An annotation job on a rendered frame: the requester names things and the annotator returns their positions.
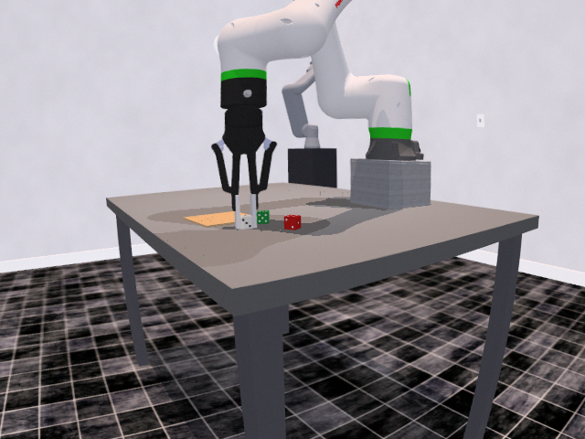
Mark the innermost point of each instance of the green die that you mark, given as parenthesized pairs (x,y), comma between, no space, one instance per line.
(263,217)

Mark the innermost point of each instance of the orange flat mat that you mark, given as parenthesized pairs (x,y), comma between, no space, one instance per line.
(212,220)

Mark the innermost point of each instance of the red die with white pips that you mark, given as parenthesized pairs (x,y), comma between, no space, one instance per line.
(292,222)

